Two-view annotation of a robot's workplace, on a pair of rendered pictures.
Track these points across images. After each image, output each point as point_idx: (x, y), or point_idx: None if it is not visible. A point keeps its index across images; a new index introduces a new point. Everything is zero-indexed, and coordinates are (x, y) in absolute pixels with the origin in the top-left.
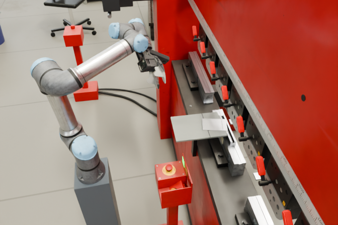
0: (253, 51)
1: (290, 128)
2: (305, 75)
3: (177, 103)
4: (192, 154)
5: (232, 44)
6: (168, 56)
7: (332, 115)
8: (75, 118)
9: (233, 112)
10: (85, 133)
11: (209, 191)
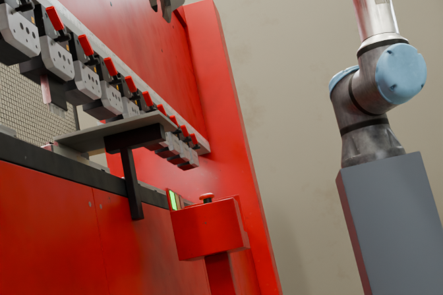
0: None
1: (115, 32)
2: None
3: (33, 255)
4: (142, 214)
5: None
6: None
7: (118, 6)
8: (358, 28)
9: (89, 73)
10: (356, 75)
11: (161, 201)
